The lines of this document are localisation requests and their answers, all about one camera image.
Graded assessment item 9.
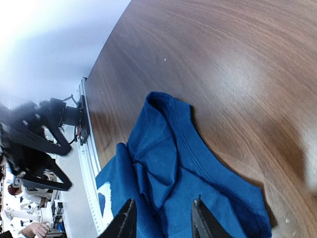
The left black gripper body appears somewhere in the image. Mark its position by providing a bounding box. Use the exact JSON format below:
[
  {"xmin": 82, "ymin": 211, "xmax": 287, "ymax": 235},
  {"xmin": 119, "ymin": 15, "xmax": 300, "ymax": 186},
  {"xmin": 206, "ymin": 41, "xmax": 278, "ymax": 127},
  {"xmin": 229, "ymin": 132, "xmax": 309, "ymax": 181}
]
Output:
[{"xmin": 0, "ymin": 103, "xmax": 50, "ymax": 183}]

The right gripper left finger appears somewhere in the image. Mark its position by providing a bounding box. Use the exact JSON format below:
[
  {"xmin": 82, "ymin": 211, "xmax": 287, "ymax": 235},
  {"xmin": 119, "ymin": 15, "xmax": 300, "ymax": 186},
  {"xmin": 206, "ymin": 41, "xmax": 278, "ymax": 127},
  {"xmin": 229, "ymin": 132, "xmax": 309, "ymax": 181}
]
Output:
[{"xmin": 98, "ymin": 199, "xmax": 137, "ymax": 238}]

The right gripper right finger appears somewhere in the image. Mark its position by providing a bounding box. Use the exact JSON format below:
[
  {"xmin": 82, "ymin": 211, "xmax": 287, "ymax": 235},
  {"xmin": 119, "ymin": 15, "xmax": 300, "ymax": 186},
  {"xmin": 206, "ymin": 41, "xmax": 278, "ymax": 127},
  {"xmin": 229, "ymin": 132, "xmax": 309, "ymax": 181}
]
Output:
[{"xmin": 191, "ymin": 195, "xmax": 232, "ymax": 238}]

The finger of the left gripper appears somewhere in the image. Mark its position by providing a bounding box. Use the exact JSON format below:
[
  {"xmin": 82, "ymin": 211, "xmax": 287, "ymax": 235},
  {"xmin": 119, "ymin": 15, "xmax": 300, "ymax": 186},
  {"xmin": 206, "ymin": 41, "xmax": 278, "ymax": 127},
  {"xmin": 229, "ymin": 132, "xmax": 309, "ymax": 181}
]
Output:
[
  {"xmin": 17, "ymin": 161, "xmax": 72, "ymax": 191},
  {"xmin": 9, "ymin": 117, "xmax": 72, "ymax": 156}
]

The navy blue garment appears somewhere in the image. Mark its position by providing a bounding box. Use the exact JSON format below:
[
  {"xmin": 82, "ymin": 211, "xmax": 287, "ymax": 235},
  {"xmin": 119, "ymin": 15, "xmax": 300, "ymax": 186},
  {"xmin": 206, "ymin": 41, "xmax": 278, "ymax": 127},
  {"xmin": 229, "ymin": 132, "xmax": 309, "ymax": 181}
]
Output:
[{"xmin": 96, "ymin": 92, "xmax": 272, "ymax": 238}]

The person hand in background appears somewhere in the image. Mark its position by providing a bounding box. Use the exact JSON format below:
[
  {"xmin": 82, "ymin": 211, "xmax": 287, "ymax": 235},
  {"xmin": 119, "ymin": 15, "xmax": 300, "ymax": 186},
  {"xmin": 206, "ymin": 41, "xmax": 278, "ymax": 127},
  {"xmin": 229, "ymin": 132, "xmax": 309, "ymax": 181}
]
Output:
[{"xmin": 19, "ymin": 223, "xmax": 50, "ymax": 238}]

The aluminium front rail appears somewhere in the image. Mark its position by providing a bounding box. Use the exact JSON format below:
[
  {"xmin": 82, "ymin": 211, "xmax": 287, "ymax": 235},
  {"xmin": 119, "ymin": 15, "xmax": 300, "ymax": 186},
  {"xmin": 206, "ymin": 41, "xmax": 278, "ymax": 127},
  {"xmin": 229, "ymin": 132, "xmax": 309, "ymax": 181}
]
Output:
[{"xmin": 75, "ymin": 76, "xmax": 105, "ymax": 236}]

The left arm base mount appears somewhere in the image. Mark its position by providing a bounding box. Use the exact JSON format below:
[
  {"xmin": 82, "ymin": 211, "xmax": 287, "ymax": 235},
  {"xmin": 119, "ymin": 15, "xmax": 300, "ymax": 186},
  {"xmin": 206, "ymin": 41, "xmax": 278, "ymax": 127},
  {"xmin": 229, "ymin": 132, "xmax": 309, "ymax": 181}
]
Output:
[{"xmin": 39, "ymin": 94, "xmax": 90, "ymax": 146}]

